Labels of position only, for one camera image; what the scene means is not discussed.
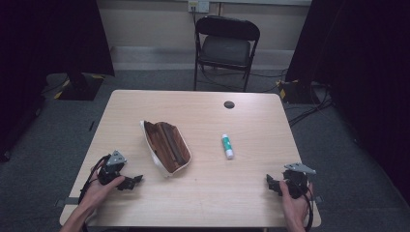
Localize person's right hand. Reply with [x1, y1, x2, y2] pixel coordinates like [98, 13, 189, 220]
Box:
[278, 179, 314, 229]

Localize black floor cable bundle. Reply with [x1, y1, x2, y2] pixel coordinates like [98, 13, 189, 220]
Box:
[287, 84, 335, 128]

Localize green and white glue stick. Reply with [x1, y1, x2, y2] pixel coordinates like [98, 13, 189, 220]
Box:
[220, 133, 235, 160]

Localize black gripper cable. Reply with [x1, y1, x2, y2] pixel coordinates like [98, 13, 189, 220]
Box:
[289, 179, 315, 232]
[77, 154, 112, 232]

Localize white pencil case brown lining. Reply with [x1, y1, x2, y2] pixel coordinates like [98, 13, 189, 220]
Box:
[138, 120, 192, 179]

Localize white wall socket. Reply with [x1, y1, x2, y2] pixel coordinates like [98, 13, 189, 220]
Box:
[188, 0, 211, 15]

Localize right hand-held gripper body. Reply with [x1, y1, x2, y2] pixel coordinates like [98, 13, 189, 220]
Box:
[281, 161, 317, 200]

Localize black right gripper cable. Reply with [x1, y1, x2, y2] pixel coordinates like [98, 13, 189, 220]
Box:
[289, 179, 315, 232]

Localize black floor cables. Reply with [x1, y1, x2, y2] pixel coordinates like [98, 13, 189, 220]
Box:
[195, 63, 288, 95]

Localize black folding chair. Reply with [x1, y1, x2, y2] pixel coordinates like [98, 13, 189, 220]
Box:
[193, 14, 261, 93]

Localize black stand base yellow tape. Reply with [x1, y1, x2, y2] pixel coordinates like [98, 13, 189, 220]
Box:
[53, 72, 106, 102]
[276, 78, 322, 105]

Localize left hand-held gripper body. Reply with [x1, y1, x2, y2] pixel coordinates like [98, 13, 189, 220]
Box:
[97, 150, 128, 187]

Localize dark curtain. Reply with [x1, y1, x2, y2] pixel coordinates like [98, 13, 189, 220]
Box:
[284, 0, 410, 207]
[0, 0, 116, 162]

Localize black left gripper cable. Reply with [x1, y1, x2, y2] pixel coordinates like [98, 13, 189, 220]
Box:
[77, 154, 112, 232]

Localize person's left hand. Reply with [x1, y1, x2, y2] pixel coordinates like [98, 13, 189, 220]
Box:
[77, 159, 126, 217]

